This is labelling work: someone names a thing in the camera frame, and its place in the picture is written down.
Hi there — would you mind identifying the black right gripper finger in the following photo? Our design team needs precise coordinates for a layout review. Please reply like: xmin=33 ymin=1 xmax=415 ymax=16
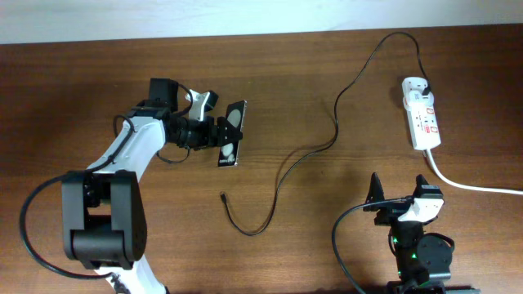
xmin=413 ymin=174 xmax=438 ymax=199
xmin=363 ymin=172 xmax=385 ymax=212

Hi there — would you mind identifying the black Galaxy flip phone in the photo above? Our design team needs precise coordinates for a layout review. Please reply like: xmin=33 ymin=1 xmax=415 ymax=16
xmin=218 ymin=100 xmax=247 ymax=167

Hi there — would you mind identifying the black USB charging cable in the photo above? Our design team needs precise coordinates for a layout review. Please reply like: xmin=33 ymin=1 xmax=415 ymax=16
xmin=220 ymin=31 xmax=431 ymax=237

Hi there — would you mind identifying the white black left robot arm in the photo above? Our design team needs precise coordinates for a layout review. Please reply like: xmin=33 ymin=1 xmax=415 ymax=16
xmin=61 ymin=78 xmax=247 ymax=293

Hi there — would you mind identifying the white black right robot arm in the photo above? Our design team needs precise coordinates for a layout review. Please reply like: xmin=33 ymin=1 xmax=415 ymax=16
xmin=364 ymin=173 xmax=455 ymax=293

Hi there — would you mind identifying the white USB charger plug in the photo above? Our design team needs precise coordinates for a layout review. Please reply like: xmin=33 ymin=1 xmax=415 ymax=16
xmin=403 ymin=90 xmax=434 ymax=111

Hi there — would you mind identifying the white power strip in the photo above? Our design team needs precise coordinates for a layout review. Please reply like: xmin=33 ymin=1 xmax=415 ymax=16
xmin=401 ymin=77 xmax=441 ymax=151

